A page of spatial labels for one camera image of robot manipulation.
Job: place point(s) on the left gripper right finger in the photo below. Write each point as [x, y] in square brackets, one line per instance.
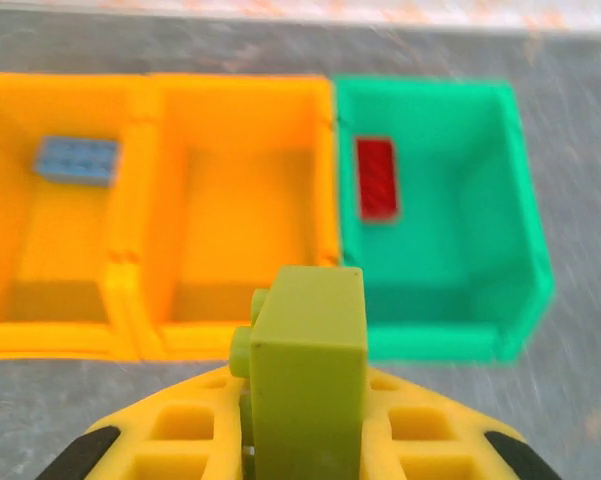
[430, 435]

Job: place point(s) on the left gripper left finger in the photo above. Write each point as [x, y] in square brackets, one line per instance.
[180, 430]

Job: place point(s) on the lime green lego brick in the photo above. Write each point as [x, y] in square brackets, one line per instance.
[305, 380]

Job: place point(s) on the green plastic bin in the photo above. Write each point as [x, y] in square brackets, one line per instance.
[455, 225]

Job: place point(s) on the yellow plastic bin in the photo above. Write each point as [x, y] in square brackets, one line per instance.
[55, 240]
[240, 210]

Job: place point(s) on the red lego brick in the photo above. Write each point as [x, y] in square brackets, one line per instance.
[377, 180]

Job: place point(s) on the blue lego brick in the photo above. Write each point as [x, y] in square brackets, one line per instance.
[75, 162]

